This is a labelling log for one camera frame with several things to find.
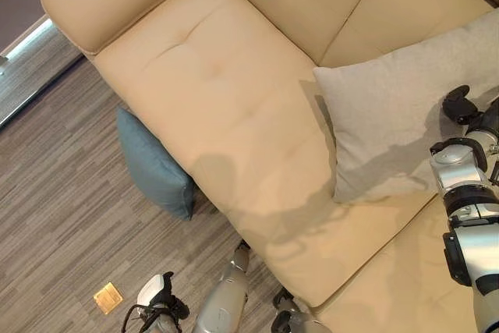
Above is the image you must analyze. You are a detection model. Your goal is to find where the metal floor rail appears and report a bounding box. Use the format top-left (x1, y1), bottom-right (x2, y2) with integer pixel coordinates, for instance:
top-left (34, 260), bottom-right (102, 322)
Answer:
top-left (0, 16), bottom-right (85, 129)

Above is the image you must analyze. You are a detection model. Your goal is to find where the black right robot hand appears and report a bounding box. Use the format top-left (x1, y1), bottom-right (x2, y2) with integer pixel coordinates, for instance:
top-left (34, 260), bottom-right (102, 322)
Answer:
top-left (441, 84), bottom-right (483, 127)

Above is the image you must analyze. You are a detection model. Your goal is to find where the silver right robot leg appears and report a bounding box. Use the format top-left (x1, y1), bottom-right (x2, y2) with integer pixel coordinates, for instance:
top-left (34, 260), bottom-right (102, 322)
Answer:
top-left (271, 289), bottom-right (333, 333)

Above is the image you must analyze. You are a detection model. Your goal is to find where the cream leather sofa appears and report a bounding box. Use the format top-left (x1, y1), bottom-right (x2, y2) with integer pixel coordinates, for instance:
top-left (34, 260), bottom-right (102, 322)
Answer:
top-left (40, 0), bottom-right (499, 333)

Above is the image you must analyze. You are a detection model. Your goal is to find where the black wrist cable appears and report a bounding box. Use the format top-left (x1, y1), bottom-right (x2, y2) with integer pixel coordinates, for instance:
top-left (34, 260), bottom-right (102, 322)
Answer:
top-left (123, 303), bottom-right (157, 328)

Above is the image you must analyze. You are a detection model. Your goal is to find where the light grey cushion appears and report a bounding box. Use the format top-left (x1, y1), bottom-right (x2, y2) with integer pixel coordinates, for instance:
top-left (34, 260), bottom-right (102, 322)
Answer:
top-left (313, 8), bottom-right (499, 204)

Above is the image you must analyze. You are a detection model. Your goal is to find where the silver left robot leg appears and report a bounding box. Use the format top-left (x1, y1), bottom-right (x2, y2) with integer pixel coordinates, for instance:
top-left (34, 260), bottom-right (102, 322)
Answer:
top-left (193, 240), bottom-right (253, 333)

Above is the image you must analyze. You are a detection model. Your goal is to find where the brass floor socket plate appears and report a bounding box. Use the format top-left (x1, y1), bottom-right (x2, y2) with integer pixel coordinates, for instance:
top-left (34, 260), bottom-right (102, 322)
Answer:
top-left (92, 281), bottom-right (125, 316)

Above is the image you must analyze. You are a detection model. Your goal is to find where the silver robot leg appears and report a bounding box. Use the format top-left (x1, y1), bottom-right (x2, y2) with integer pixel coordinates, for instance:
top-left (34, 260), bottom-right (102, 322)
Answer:
top-left (271, 289), bottom-right (333, 333)
top-left (193, 240), bottom-right (253, 333)

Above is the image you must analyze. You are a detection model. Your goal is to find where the blue cushion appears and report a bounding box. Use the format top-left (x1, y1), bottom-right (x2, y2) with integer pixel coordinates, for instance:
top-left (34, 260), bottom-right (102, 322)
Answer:
top-left (115, 106), bottom-right (195, 221)

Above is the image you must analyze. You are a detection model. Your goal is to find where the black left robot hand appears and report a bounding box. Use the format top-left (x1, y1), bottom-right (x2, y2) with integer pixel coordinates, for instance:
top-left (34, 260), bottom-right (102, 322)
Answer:
top-left (136, 270), bottom-right (191, 321)

